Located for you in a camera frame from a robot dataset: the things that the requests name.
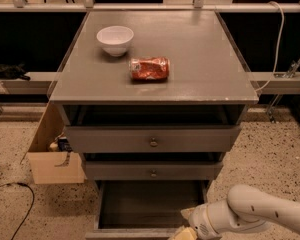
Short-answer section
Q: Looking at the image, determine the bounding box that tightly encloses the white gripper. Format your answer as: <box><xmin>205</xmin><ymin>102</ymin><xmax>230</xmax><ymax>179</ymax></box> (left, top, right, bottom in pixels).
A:
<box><xmin>168</xmin><ymin>200</ymin><xmax>230</xmax><ymax>240</ymax></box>

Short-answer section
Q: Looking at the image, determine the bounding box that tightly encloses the grey bottom drawer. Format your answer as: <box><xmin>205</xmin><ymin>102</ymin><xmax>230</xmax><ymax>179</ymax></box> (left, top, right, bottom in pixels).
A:
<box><xmin>85</xmin><ymin>180</ymin><xmax>207</xmax><ymax>240</ymax></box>

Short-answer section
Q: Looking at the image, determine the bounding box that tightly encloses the grey drawer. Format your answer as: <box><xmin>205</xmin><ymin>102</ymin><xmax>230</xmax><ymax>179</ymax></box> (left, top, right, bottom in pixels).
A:
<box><xmin>85</xmin><ymin>180</ymin><xmax>207</xmax><ymax>240</ymax></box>
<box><xmin>84</xmin><ymin>161</ymin><xmax>223</xmax><ymax>181</ymax></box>
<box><xmin>65</xmin><ymin>126</ymin><xmax>241</xmax><ymax>153</ymax></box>

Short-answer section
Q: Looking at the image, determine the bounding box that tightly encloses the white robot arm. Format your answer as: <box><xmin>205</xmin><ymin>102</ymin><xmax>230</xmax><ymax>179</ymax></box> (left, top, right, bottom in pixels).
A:
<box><xmin>168</xmin><ymin>185</ymin><xmax>300</xmax><ymax>240</ymax></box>

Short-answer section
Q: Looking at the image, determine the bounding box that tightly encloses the grey middle drawer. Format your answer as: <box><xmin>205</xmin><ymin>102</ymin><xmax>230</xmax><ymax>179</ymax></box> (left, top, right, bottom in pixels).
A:
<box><xmin>84</xmin><ymin>161</ymin><xmax>223</xmax><ymax>181</ymax></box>

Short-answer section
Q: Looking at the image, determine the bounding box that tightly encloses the grey top drawer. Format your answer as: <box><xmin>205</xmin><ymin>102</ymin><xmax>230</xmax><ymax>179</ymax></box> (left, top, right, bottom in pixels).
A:
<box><xmin>65</xmin><ymin>126</ymin><xmax>241</xmax><ymax>153</ymax></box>

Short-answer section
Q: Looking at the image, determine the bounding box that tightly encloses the grey drawer cabinet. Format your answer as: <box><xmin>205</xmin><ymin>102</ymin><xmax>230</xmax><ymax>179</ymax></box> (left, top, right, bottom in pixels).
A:
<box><xmin>50</xmin><ymin>10</ymin><xmax>258</xmax><ymax>169</ymax></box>

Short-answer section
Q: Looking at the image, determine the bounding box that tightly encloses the wooden box on floor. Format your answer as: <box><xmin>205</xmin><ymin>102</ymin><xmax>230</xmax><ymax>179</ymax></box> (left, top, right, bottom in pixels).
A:
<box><xmin>26</xmin><ymin>103</ymin><xmax>85</xmax><ymax>184</ymax></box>

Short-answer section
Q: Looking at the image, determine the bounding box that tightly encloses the crushed orange soda can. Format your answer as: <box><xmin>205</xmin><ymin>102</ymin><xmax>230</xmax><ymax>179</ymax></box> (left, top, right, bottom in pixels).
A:
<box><xmin>129</xmin><ymin>57</ymin><xmax>170</xmax><ymax>81</ymax></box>

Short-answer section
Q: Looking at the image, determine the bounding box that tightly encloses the white ceramic bowl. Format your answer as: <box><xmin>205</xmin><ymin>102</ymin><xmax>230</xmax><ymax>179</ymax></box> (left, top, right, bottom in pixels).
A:
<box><xmin>96</xmin><ymin>26</ymin><xmax>134</xmax><ymax>57</ymax></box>

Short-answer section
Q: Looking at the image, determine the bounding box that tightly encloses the black object on ledge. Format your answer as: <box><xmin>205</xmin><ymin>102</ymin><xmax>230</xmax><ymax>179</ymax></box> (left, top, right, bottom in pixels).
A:
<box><xmin>0</xmin><ymin>64</ymin><xmax>31</xmax><ymax>81</ymax></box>

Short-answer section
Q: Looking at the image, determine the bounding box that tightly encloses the white hanging cable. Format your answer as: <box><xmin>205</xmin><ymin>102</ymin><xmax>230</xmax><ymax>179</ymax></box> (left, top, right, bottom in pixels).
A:
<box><xmin>255</xmin><ymin>1</ymin><xmax>286</xmax><ymax>93</ymax></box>

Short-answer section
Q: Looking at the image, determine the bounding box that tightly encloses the black floor cable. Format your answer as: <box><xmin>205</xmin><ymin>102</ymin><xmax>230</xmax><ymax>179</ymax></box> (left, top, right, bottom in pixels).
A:
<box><xmin>0</xmin><ymin>181</ymin><xmax>36</xmax><ymax>240</ymax></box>

